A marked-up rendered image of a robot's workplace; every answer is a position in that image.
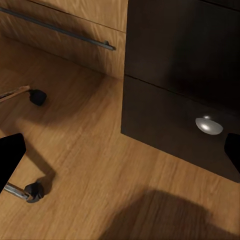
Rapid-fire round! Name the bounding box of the swivel chair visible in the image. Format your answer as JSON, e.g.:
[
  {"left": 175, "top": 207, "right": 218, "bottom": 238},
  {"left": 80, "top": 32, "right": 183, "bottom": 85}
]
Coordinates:
[{"left": 0, "top": 84, "right": 47, "bottom": 203}]

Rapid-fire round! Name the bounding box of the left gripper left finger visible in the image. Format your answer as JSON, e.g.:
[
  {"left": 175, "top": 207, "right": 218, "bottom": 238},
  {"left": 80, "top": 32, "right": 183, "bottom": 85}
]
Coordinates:
[{"left": 0, "top": 133, "right": 26, "bottom": 193}]

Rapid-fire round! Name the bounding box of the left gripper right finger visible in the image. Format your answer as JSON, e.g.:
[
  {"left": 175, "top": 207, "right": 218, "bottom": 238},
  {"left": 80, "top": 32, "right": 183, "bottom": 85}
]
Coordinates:
[{"left": 224, "top": 133, "right": 240, "bottom": 173}]

